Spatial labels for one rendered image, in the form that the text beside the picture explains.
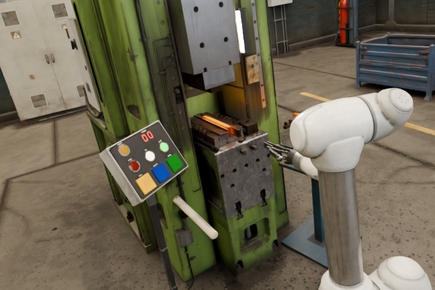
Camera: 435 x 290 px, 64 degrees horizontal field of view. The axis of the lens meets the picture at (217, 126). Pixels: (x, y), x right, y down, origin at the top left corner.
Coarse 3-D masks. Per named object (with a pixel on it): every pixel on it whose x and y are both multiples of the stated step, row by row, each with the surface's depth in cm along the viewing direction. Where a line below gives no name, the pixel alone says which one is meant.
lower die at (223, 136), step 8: (192, 120) 231; (200, 120) 229; (224, 120) 221; (200, 128) 218; (208, 128) 213; (216, 128) 211; (224, 128) 207; (240, 128) 208; (208, 136) 205; (216, 136) 203; (224, 136) 203; (232, 136) 207; (216, 144) 202; (224, 144) 205
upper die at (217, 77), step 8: (232, 64) 195; (184, 72) 205; (208, 72) 188; (216, 72) 191; (224, 72) 193; (232, 72) 196; (184, 80) 209; (192, 80) 199; (200, 80) 191; (208, 80) 189; (216, 80) 192; (224, 80) 194; (232, 80) 197; (200, 88) 194; (208, 88) 190
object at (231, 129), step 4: (204, 116) 230; (208, 120) 224; (212, 120) 220; (216, 120) 219; (220, 124) 212; (224, 124) 210; (228, 128) 203; (232, 128) 200; (236, 128) 199; (232, 132) 203; (236, 132) 199; (240, 132) 197; (236, 136) 199; (240, 136) 197
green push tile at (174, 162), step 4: (172, 156) 172; (176, 156) 174; (168, 160) 170; (172, 160) 171; (176, 160) 173; (180, 160) 174; (168, 164) 169; (172, 164) 170; (176, 164) 172; (180, 164) 173; (172, 168) 169; (176, 168) 171
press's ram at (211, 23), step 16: (176, 0) 174; (192, 0) 174; (208, 0) 178; (224, 0) 183; (176, 16) 180; (192, 16) 176; (208, 16) 180; (224, 16) 185; (176, 32) 186; (192, 32) 178; (208, 32) 182; (224, 32) 187; (176, 48) 192; (192, 48) 180; (208, 48) 185; (224, 48) 190; (192, 64) 182; (208, 64) 187; (224, 64) 192
